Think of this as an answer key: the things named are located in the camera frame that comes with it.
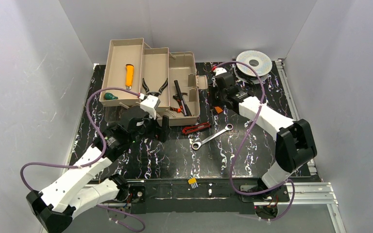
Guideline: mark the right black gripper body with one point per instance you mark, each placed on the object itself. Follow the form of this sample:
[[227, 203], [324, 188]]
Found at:
[[217, 89]]

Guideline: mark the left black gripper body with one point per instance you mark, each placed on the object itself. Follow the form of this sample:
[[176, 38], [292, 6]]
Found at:
[[158, 127]]

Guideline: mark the orange hex key set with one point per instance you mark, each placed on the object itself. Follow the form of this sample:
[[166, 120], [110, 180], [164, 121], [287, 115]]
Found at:
[[217, 110]]

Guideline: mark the red utility knife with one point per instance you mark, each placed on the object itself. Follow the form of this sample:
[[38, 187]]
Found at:
[[188, 130]]

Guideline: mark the yellow black screwdriver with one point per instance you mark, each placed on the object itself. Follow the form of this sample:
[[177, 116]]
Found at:
[[180, 97]]

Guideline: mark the silver combination wrench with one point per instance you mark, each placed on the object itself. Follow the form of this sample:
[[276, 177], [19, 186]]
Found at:
[[198, 144]]

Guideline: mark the black grey wire stripper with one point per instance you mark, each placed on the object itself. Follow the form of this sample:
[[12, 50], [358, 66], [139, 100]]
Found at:
[[154, 90]]

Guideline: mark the green stubby screwdriver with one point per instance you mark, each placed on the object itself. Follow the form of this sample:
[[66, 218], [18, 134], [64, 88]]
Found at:
[[110, 96]]

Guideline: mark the yellow utility knife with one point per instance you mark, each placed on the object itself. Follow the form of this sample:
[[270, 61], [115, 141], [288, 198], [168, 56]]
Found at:
[[130, 69]]

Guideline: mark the beige plastic tool box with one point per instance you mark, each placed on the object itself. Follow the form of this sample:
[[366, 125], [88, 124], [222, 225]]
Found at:
[[155, 65]]

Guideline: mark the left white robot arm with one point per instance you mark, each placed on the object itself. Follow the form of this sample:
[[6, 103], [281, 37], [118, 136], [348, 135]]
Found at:
[[57, 205]]

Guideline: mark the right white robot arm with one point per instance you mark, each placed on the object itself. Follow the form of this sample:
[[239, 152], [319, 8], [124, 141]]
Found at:
[[294, 141]]

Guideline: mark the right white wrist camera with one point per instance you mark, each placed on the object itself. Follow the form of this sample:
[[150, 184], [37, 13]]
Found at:
[[218, 71]]

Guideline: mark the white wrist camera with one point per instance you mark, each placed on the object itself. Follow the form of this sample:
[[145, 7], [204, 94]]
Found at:
[[218, 71], [149, 104]]

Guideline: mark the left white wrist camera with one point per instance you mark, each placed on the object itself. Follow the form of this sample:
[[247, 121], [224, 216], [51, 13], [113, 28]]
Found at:
[[149, 104]]

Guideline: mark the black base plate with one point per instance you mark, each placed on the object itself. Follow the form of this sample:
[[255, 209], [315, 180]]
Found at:
[[211, 195]]

